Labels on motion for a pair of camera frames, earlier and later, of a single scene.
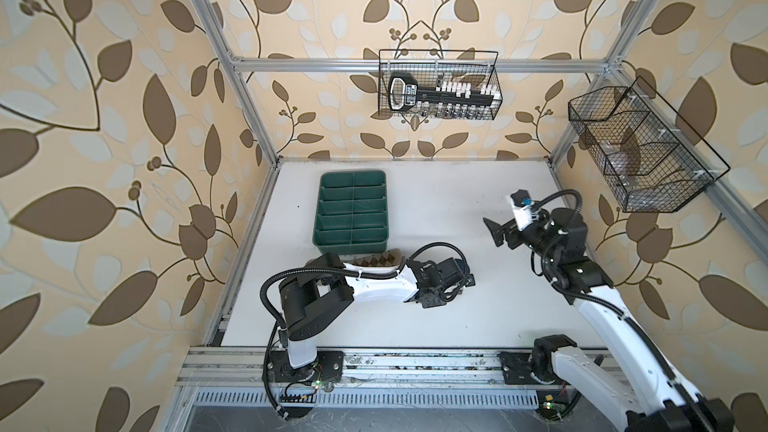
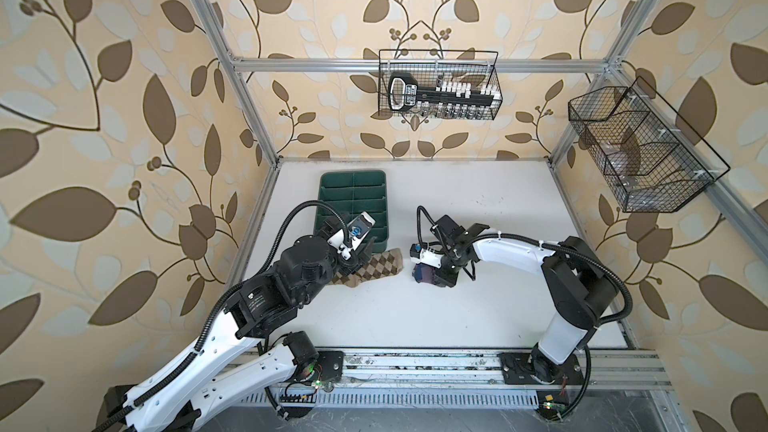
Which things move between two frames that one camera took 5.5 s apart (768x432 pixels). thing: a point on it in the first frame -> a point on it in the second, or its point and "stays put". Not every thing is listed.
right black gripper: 510,230 -> 448,280
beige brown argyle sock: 389,258 stays put
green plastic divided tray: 351,215 stays put
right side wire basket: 647,158 stays put
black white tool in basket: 453,99 stays put
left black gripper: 440,301 -> 356,262
